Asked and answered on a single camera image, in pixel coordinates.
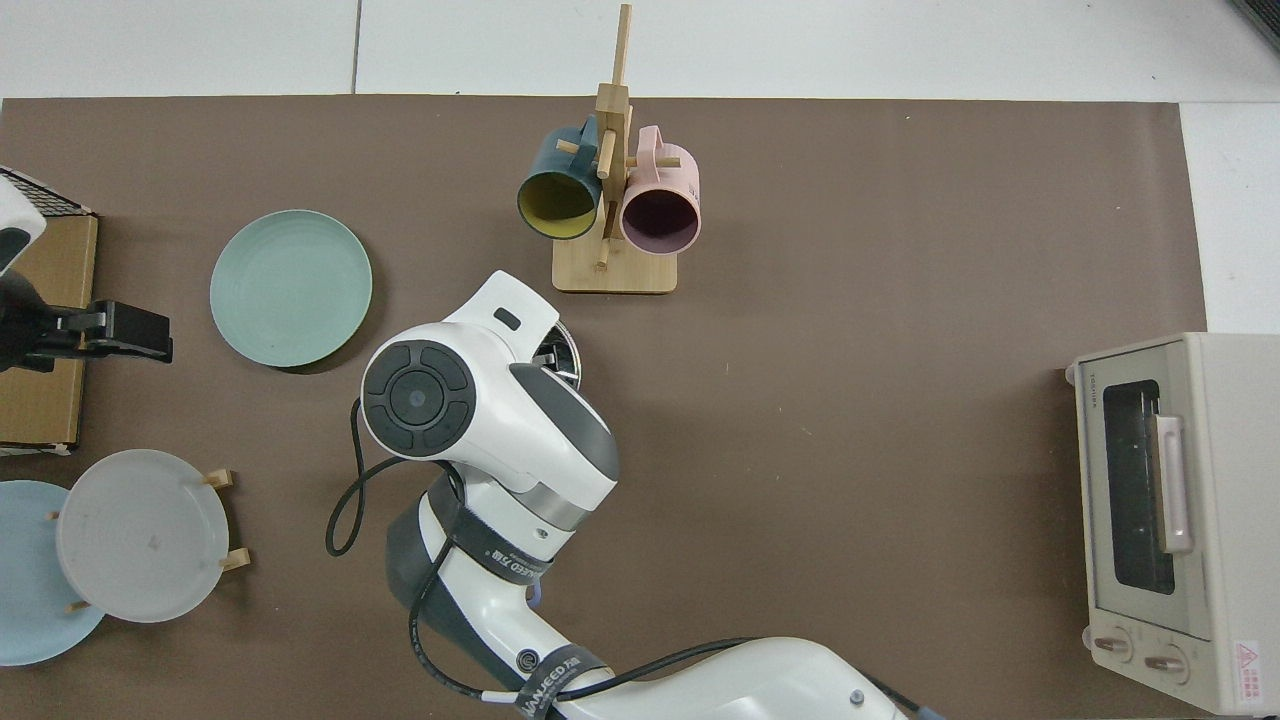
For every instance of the wooden cup stand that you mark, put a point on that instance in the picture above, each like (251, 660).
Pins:
(615, 275)

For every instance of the brown table cloth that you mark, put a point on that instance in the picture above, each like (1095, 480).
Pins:
(850, 450)

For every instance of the pale toaster oven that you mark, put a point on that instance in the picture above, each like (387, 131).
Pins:
(1230, 500)

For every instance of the grey plate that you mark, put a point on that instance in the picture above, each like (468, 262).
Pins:
(140, 535)

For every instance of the pink cup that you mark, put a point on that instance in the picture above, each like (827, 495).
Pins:
(665, 180)

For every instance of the light blue plate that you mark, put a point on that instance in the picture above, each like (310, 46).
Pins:
(30, 610)

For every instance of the wooden plate rack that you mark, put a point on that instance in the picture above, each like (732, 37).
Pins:
(235, 560)

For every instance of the dark teal cup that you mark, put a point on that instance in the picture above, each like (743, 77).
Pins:
(545, 165)

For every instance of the teal plate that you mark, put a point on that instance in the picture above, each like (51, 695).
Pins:
(290, 290)

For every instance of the glass lid with blue knob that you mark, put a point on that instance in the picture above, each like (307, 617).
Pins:
(572, 350)

